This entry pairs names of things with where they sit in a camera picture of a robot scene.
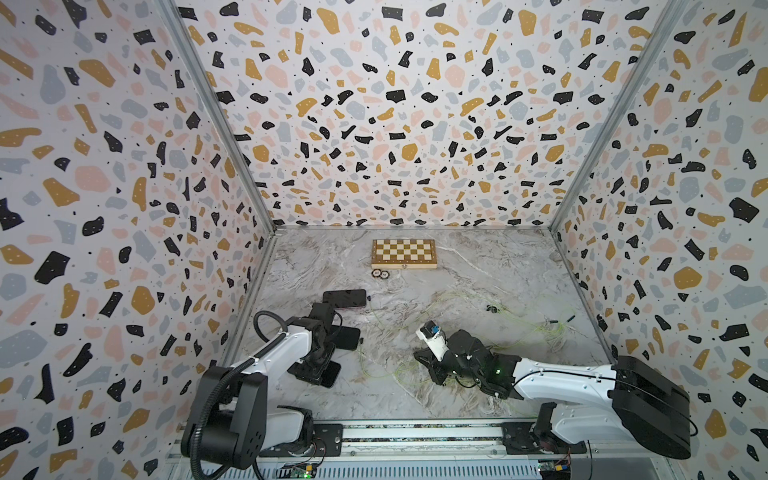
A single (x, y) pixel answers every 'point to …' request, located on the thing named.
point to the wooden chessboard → (403, 254)
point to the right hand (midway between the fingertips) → (417, 357)
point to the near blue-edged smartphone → (330, 373)
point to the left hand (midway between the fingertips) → (332, 362)
